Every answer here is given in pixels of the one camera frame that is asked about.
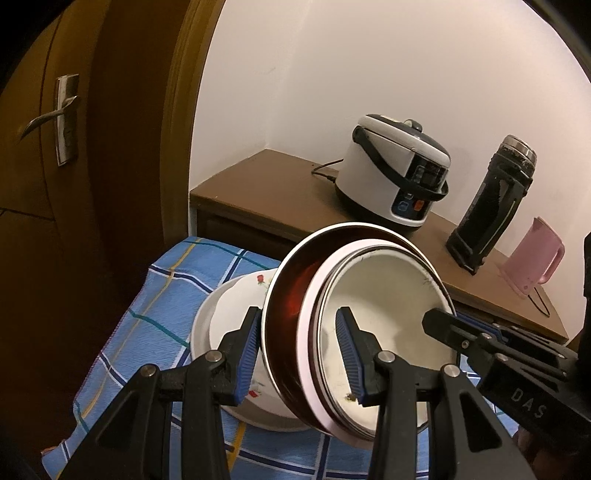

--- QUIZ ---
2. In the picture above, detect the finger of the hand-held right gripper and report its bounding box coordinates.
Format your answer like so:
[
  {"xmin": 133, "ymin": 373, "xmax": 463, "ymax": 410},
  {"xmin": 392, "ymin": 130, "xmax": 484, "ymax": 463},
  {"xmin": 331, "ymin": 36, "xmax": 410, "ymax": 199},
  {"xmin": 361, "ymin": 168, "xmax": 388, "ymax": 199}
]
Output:
[
  {"xmin": 422, "ymin": 308, "xmax": 500, "ymax": 370},
  {"xmin": 456, "ymin": 314, "xmax": 574, "ymax": 359}
]

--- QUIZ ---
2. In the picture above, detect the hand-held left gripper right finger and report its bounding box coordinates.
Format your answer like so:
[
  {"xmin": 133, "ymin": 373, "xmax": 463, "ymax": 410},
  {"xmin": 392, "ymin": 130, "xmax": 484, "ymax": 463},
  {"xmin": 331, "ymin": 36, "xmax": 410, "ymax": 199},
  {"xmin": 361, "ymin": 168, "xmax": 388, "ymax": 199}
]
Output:
[{"xmin": 335, "ymin": 307, "xmax": 532, "ymax": 480}]

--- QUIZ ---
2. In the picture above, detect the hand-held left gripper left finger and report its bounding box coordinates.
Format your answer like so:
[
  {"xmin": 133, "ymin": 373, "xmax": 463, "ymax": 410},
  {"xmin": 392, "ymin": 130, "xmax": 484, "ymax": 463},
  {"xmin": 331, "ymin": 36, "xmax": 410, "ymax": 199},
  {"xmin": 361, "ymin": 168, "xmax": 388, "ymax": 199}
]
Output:
[{"xmin": 58, "ymin": 305, "xmax": 264, "ymax": 480}]

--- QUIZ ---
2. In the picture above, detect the white plate with red flowers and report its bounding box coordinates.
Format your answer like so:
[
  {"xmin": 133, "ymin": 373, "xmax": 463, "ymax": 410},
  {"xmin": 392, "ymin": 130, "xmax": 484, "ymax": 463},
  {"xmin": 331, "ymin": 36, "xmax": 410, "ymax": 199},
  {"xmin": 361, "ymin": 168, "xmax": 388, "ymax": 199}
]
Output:
[{"xmin": 191, "ymin": 271, "xmax": 324, "ymax": 432}]

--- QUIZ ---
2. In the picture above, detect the small white bowl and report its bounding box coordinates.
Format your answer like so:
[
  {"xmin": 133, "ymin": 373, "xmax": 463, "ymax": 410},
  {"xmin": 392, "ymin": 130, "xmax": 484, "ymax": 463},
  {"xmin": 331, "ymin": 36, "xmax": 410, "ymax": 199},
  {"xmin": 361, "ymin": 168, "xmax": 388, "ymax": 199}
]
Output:
[{"xmin": 318, "ymin": 247, "xmax": 459, "ymax": 439}]

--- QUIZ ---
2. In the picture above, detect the stainless steel bowl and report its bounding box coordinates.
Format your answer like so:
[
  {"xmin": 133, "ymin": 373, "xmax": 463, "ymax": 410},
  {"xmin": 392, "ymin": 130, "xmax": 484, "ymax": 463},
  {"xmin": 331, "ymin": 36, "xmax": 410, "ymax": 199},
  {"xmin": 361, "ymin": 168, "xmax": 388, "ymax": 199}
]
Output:
[{"xmin": 261, "ymin": 222, "xmax": 458, "ymax": 450}]

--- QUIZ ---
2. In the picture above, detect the pink electric kettle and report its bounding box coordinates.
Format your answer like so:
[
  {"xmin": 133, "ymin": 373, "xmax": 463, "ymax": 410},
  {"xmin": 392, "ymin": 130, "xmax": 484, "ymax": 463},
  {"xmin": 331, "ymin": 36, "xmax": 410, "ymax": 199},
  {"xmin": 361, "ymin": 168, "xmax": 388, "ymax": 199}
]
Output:
[{"xmin": 501, "ymin": 218, "xmax": 565, "ymax": 299}]

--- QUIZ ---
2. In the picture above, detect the blue plaid cloth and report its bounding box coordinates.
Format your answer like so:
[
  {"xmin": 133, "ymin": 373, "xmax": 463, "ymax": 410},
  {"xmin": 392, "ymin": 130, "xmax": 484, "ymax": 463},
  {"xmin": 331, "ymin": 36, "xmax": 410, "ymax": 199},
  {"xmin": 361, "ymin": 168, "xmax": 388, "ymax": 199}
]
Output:
[{"xmin": 41, "ymin": 236, "xmax": 522, "ymax": 480}]

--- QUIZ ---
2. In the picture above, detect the black thermos flask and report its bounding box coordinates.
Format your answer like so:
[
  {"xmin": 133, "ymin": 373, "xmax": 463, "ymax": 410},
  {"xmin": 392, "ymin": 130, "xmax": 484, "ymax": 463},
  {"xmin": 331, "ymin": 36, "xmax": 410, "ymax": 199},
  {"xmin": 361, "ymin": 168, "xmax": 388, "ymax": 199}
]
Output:
[{"xmin": 445, "ymin": 135, "xmax": 539, "ymax": 276}]

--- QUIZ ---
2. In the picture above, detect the brown wooden cabinet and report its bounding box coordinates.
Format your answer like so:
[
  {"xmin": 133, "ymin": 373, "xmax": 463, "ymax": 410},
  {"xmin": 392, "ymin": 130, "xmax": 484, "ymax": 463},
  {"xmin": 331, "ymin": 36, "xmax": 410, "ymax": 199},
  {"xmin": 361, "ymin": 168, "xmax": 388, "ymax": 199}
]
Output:
[{"xmin": 189, "ymin": 148, "xmax": 570, "ymax": 344}]

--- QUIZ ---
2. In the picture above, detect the white and black rice cooker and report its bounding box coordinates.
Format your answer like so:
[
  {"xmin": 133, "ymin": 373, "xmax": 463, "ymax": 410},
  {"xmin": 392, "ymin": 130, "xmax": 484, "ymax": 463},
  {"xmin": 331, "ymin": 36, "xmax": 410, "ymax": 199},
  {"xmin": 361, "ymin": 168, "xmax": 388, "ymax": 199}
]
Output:
[{"xmin": 335, "ymin": 114, "xmax": 452, "ymax": 233}]

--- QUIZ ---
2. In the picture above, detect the wooden door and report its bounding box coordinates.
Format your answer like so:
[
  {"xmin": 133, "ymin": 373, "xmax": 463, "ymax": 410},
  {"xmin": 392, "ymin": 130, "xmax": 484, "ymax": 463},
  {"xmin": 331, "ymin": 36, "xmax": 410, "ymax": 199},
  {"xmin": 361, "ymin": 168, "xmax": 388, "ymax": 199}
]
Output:
[{"xmin": 0, "ymin": 0, "xmax": 185, "ymax": 462}]

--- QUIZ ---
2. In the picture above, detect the black kettle cable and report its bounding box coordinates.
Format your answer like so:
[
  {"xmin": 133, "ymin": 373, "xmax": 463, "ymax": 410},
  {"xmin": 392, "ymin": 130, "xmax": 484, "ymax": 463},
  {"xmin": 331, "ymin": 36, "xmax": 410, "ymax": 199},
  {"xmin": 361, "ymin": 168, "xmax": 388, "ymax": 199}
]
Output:
[{"xmin": 526, "ymin": 284, "xmax": 553, "ymax": 319}]

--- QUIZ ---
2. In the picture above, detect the black rice cooker cable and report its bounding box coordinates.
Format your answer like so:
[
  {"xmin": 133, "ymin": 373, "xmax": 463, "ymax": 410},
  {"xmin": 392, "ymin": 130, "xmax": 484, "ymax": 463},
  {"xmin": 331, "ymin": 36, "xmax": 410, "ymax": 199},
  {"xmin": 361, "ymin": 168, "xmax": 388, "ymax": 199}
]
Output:
[{"xmin": 311, "ymin": 158, "xmax": 345, "ymax": 182}]

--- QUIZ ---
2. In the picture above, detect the wooden door frame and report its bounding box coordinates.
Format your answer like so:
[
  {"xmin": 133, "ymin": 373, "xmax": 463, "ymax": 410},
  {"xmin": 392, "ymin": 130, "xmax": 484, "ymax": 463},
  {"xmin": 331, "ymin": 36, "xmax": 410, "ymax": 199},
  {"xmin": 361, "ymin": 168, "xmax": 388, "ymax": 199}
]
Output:
[{"xmin": 92, "ymin": 0, "xmax": 228, "ymax": 301}]

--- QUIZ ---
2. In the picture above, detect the metal door handle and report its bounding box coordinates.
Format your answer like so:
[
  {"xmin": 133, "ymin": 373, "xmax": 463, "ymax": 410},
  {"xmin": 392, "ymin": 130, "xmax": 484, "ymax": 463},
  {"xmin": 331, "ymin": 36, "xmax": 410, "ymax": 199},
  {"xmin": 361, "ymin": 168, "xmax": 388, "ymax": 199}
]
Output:
[{"xmin": 18, "ymin": 74, "xmax": 80, "ymax": 167}]

